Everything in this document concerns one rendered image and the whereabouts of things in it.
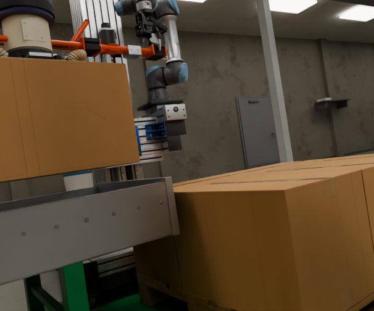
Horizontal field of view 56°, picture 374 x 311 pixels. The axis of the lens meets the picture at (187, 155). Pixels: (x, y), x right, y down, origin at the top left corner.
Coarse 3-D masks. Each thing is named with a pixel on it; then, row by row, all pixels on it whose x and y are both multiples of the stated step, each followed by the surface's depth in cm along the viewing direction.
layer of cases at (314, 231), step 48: (192, 192) 130; (240, 192) 109; (288, 192) 96; (336, 192) 109; (192, 240) 133; (240, 240) 112; (288, 240) 96; (336, 240) 107; (192, 288) 137; (240, 288) 114; (288, 288) 98; (336, 288) 104
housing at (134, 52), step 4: (128, 48) 164; (132, 48) 165; (136, 48) 166; (140, 48) 168; (124, 52) 167; (128, 52) 164; (132, 52) 165; (136, 52) 166; (140, 52) 167; (124, 56) 167; (128, 56) 167; (132, 56) 168; (136, 56) 168
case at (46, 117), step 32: (0, 64) 114; (32, 64) 120; (64, 64) 127; (96, 64) 134; (0, 96) 113; (32, 96) 119; (64, 96) 125; (96, 96) 133; (128, 96) 142; (0, 128) 112; (32, 128) 118; (64, 128) 124; (96, 128) 132; (128, 128) 140; (0, 160) 111; (32, 160) 117; (64, 160) 123; (96, 160) 131; (128, 160) 139
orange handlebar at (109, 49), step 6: (0, 36) 130; (6, 36) 132; (0, 42) 134; (54, 42) 143; (60, 42) 144; (66, 42) 146; (72, 42) 147; (78, 42) 149; (54, 48) 147; (60, 48) 148; (66, 48) 150; (72, 48) 151; (102, 48) 156; (108, 48) 158; (114, 48) 159; (120, 48) 161; (126, 48) 163; (144, 48) 170; (144, 54) 174
